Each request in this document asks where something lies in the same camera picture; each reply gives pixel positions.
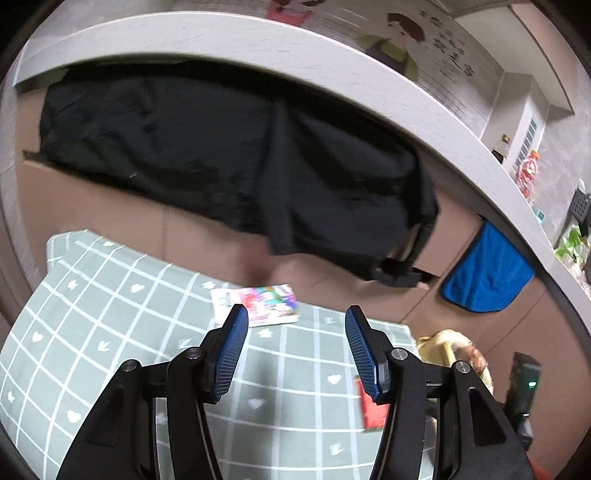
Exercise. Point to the trash bin with yellow bag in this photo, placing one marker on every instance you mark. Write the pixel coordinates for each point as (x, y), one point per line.
(448, 346)

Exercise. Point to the green grid mat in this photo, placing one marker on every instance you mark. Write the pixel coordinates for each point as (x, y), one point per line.
(293, 410)

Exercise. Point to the red sauce packet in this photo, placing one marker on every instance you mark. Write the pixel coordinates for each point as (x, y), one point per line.
(373, 416)

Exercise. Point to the grey stone countertop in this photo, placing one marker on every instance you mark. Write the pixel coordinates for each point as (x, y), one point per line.
(339, 70)

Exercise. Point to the blue towel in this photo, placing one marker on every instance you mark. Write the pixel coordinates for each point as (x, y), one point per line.
(490, 275)

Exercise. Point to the black cloth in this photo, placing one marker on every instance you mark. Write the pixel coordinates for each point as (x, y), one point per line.
(259, 153)

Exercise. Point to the green plastic item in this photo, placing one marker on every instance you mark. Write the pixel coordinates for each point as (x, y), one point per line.
(573, 245)

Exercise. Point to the red chili bottle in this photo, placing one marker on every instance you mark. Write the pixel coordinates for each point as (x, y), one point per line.
(527, 174)

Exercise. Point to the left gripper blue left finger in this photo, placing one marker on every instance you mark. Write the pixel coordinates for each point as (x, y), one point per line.
(226, 349)

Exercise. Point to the teal small container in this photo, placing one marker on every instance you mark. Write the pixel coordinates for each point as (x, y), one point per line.
(539, 214)

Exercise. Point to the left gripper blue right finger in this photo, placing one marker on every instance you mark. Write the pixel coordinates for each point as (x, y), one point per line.
(370, 350)

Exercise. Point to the colorful candy packet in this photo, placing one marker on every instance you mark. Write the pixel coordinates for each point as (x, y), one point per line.
(269, 305)

